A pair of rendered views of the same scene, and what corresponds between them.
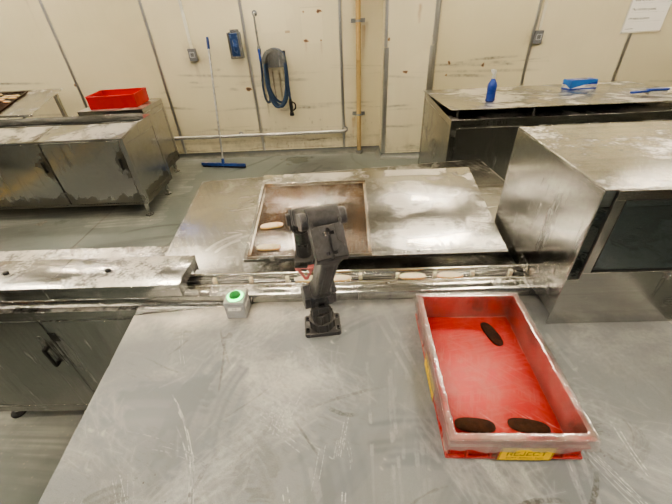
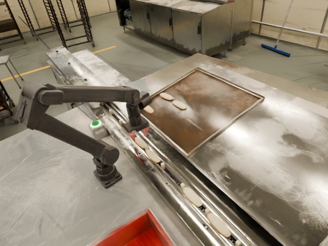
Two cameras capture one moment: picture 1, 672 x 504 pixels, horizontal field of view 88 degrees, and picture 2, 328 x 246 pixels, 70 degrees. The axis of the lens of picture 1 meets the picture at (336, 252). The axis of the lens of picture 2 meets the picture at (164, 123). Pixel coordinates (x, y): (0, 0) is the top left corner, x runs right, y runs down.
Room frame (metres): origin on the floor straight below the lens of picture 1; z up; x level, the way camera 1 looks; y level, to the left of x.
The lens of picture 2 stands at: (0.66, -0.70, 1.62)
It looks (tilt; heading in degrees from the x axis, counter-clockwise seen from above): 37 degrees down; 57
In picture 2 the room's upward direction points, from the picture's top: 7 degrees counter-clockwise
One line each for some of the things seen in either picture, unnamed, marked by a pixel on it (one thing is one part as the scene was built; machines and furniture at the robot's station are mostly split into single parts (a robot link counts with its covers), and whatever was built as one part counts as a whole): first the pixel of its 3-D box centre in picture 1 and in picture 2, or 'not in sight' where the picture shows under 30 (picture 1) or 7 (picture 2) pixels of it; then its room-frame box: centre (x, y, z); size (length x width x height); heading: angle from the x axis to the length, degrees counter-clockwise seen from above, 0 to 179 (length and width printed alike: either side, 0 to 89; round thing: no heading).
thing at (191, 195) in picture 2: (412, 275); (192, 195); (1.01, -0.28, 0.86); 0.10 x 0.04 x 0.01; 88
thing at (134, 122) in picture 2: (303, 249); (135, 119); (1.03, 0.11, 0.99); 0.10 x 0.07 x 0.07; 178
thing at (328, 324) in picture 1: (322, 318); (105, 170); (0.81, 0.06, 0.86); 0.12 x 0.09 x 0.08; 94
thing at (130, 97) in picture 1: (118, 98); not in sight; (4.17, 2.28, 0.94); 0.51 x 0.36 x 0.13; 92
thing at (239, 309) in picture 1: (238, 306); (98, 132); (0.91, 0.36, 0.84); 0.08 x 0.08 x 0.11; 88
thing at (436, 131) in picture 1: (534, 149); not in sight; (3.09, -1.88, 0.51); 1.93 x 1.05 x 1.02; 88
